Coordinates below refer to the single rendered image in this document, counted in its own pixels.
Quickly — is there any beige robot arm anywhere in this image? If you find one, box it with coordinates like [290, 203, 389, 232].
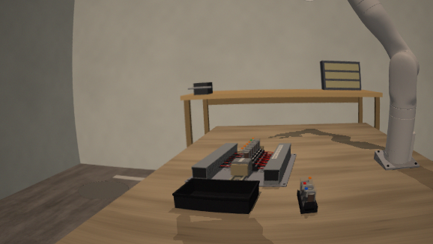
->
[348, 0, 420, 164]

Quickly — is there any black open-top tray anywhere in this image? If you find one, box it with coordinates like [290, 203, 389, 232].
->
[172, 178, 260, 214]

